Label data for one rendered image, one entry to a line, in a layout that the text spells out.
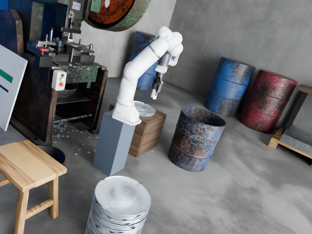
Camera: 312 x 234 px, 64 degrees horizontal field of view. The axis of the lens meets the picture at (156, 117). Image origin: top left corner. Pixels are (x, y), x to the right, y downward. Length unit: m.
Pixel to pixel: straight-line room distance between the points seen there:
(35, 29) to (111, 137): 1.09
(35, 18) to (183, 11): 3.58
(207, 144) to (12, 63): 1.72
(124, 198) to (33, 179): 0.43
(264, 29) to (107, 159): 3.67
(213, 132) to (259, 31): 2.94
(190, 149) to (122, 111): 0.76
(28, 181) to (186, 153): 1.35
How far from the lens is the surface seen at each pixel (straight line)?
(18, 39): 2.33
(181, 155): 2.24
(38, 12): 2.31
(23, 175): 1.32
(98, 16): 2.46
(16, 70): 2.27
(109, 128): 1.78
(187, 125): 2.12
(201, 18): 5.18
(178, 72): 5.29
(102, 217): 1.27
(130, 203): 1.29
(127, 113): 1.70
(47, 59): 1.90
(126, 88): 1.69
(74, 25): 2.15
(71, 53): 2.11
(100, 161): 1.93
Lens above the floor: 1.14
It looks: 21 degrees down
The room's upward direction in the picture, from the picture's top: 17 degrees clockwise
